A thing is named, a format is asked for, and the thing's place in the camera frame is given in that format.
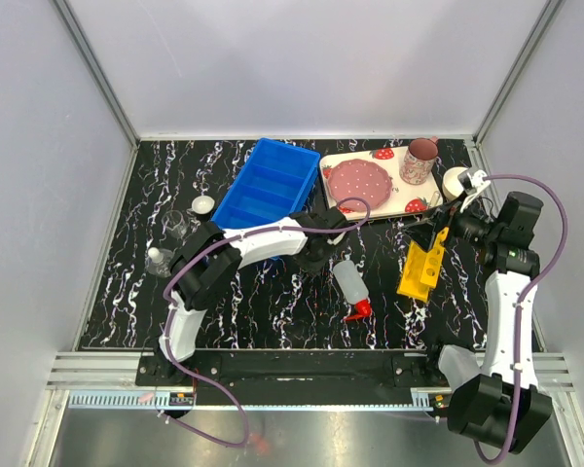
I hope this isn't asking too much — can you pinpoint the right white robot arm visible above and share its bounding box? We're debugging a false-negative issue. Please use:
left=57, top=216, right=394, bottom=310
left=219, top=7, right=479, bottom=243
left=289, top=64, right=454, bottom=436
left=398, top=192, right=553, bottom=455

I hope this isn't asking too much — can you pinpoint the small white dish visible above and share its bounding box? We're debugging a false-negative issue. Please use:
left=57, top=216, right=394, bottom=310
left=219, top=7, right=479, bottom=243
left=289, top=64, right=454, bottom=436
left=191, top=195, right=215, bottom=215

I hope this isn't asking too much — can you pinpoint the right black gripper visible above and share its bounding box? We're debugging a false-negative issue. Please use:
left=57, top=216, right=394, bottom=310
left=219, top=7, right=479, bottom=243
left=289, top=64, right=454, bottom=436
left=400, top=190, right=502, bottom=253

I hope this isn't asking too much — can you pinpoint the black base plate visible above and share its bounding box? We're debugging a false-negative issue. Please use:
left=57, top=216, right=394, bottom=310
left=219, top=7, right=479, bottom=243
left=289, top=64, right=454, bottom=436
left=134, top=347, right=483, bottom=408

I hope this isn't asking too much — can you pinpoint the glass test tube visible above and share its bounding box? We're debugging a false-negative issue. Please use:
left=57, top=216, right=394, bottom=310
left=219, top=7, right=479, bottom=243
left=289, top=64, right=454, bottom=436
left=428, top=191, right=442, bottom=208

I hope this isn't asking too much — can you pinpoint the small glass beaker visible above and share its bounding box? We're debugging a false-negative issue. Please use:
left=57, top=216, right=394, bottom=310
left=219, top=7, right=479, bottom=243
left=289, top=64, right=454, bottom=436
left=162, top=210, right=188, bottom=239

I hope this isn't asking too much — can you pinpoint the white ceramic bowl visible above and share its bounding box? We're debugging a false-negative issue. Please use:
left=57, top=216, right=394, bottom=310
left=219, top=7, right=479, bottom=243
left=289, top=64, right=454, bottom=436
left=442, top=166, right=468, bottom=202

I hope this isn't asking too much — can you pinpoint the strawberry print tray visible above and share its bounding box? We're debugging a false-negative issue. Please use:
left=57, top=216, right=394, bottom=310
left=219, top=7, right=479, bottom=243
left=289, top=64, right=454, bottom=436
left=319, top=147, right=444, bottom=221

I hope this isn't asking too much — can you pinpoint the blue compartment bin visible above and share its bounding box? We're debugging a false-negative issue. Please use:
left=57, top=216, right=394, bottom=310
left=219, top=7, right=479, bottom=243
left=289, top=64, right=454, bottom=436
left=211, top=138, right=321, bottom=230

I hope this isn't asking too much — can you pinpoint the yellow test tube rack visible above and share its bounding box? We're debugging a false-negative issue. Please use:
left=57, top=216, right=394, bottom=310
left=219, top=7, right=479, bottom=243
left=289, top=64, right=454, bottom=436
left=396, top=227, right=449, bottom=303

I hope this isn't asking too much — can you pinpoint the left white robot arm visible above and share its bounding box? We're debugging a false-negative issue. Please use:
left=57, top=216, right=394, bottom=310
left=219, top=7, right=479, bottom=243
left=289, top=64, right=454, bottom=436
left=156, top=207, right=354, bottom=385

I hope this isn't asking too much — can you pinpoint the white wash bottle red cap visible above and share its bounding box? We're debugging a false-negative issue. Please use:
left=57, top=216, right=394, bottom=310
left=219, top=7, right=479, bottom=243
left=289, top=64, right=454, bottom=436
left=332, top=260, right=373, bottom=322

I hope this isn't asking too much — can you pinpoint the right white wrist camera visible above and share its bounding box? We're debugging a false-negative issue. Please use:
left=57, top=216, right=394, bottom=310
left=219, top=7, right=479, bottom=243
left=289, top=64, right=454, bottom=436
left=457, top=167, right=491, bottom=213

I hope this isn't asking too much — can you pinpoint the pink ghost print mug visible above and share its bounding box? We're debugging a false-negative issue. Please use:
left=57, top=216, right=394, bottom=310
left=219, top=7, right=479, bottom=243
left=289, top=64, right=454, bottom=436
left=399, top=136, right=439, bottom=185

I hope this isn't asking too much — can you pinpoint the glass flask with stopper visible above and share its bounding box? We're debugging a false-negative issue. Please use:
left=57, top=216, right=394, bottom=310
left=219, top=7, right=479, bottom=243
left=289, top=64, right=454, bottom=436
left=145, top=247, right=173, bottom=278

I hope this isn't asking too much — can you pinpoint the pink polka dot plate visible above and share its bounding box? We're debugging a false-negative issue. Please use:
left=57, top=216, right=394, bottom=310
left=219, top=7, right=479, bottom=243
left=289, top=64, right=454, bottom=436
left=325, top=159, right=393, bottom=213

